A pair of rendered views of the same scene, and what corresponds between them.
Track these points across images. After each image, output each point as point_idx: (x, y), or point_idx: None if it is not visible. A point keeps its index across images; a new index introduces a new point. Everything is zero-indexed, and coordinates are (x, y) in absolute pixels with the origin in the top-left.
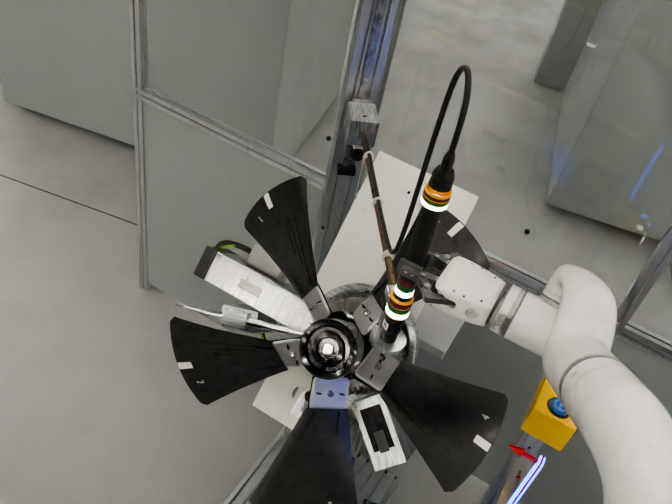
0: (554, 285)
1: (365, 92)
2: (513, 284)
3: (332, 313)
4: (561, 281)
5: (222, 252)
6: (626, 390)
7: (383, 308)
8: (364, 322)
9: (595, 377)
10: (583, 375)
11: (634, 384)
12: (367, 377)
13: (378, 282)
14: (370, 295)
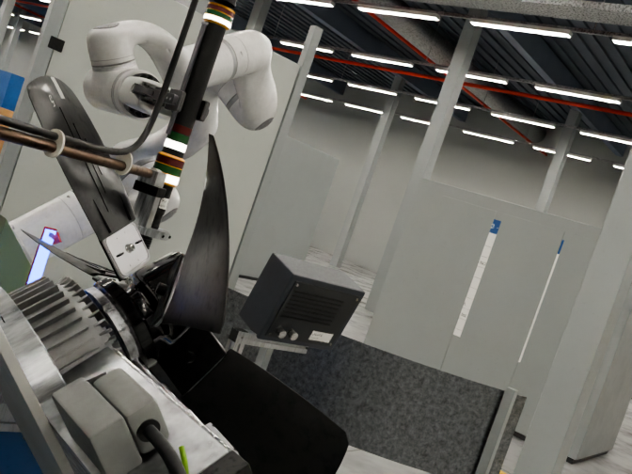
0: (132, 47)
1: None
2: (134, 71)
3: (134, 304)
4: (150, 35)
5: (212, 460)
6: (258, 32)
7: (165, 194)
8: (136, 255)
9: (249, 41)
10: (245, 47)
11: (249, 30)
12: None
13: (96, 223)
14: (39, 292)
